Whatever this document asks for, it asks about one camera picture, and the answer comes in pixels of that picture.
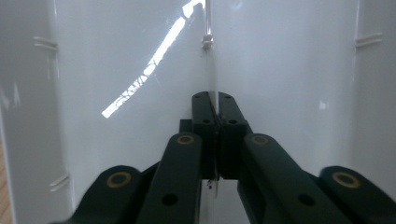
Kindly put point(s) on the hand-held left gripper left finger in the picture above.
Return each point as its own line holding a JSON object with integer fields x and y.
{"x": 202, "y": 130}

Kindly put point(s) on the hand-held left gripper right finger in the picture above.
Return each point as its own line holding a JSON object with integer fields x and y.
{"x": 232, "y": 130}

